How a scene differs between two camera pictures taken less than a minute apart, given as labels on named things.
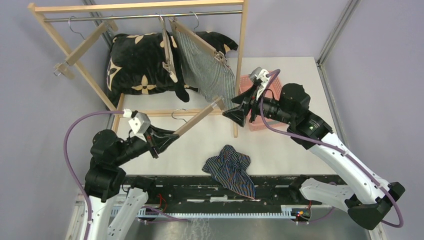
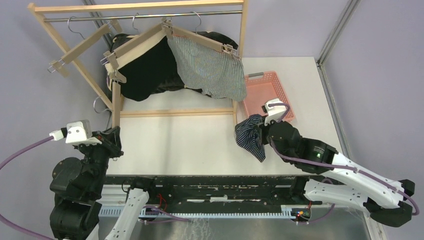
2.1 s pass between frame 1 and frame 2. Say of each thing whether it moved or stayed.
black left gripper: moved
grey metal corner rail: stayed
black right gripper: moved
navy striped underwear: moved
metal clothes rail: stayed
